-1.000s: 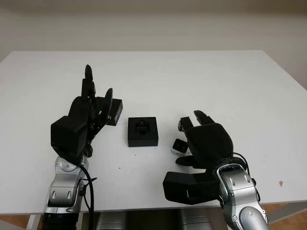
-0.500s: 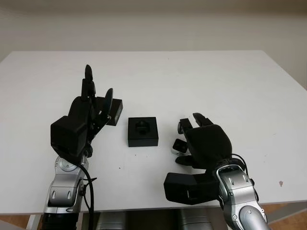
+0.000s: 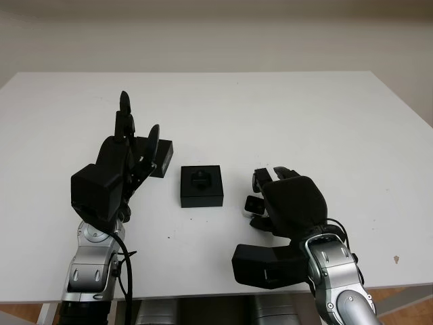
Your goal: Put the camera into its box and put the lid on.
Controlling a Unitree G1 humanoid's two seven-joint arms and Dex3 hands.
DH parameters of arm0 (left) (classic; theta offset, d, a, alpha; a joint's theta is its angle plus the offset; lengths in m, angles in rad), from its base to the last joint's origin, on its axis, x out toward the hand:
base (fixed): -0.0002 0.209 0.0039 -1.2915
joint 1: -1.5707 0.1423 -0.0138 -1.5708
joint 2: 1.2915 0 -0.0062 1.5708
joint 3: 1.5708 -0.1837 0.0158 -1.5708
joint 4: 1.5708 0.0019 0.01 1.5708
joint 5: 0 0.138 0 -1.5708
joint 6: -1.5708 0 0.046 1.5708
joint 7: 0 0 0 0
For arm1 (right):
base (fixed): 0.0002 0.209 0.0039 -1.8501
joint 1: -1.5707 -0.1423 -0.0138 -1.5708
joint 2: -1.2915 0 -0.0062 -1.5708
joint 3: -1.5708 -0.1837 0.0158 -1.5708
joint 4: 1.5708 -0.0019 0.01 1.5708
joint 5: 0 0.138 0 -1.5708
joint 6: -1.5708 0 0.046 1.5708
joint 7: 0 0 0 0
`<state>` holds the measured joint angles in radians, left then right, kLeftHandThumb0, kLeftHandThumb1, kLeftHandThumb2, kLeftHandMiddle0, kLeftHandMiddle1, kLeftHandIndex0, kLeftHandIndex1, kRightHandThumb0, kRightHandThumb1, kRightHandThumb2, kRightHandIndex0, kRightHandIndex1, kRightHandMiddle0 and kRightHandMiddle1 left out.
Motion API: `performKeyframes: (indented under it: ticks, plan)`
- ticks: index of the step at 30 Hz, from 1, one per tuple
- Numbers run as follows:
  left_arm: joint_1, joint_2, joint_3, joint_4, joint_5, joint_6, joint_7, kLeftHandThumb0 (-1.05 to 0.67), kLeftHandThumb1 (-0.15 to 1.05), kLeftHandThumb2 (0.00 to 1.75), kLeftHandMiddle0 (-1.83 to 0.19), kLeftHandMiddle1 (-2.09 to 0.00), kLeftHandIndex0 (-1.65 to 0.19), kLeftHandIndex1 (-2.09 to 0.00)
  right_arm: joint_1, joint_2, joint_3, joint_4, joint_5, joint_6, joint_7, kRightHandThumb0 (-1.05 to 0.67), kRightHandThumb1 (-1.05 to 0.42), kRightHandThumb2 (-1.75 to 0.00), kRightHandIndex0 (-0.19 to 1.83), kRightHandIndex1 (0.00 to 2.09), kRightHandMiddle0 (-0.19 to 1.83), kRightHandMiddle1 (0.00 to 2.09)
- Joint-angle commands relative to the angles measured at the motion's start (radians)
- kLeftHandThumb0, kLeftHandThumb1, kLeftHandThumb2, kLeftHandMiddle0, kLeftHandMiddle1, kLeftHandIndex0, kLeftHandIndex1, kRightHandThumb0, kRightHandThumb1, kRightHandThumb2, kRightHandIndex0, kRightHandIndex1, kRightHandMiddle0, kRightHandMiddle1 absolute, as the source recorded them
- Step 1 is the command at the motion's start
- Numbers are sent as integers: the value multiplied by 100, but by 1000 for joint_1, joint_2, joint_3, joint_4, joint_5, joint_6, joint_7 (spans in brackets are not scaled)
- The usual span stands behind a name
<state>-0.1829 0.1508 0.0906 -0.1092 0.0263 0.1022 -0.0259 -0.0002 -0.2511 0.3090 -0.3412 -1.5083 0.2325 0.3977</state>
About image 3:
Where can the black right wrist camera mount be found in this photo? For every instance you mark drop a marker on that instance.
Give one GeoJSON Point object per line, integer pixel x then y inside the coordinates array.
{"type": "Point", "coordinates": [264, 264]}

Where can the white table leg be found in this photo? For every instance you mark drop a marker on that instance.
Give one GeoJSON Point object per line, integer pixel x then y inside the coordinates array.
{"type": "Point", "coordinates": [45, 315]}

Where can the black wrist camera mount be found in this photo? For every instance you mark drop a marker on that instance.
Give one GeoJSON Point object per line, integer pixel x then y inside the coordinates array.
{"type": "Point", "coordinates": [94, 193]}
{"type": "Point", "coordinates": [264, 264]}

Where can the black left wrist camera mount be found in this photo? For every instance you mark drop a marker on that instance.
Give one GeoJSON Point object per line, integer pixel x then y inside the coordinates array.
{"type": "Point", "coordinates": [94, 193]}

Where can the small silver camera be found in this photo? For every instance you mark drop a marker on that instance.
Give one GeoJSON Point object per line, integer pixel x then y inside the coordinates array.
{"type": "Point", "coordinates": [253, 206]}

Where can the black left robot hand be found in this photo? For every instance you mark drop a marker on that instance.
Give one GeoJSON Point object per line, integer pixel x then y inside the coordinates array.
{"type": "Point", "coordinates": [113, 152]}

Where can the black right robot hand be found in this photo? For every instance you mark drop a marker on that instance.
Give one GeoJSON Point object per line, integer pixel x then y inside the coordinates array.
{"type": "Point", "coordinates": [294, 203]}

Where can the grey robot thigh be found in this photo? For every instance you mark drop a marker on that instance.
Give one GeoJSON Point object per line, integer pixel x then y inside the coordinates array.
{"type": "Point", "coordinates": [275, 311]}

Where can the black box lid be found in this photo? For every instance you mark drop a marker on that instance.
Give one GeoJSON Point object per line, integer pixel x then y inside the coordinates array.
{"type": "Point", "coordinates": [165, 155]}

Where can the dark robot waist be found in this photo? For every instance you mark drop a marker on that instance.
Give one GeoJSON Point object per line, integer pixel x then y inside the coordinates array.
{"type": "Point", "coordinates": [214, 313]}

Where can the black camera box base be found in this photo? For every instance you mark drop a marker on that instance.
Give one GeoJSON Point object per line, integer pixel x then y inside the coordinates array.
{"type": "Point", "coordinates": [203, 199]}

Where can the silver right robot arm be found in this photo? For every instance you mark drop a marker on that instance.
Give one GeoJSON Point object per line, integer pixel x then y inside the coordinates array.
{"type": "Point", "coordinates": [338, 271]}

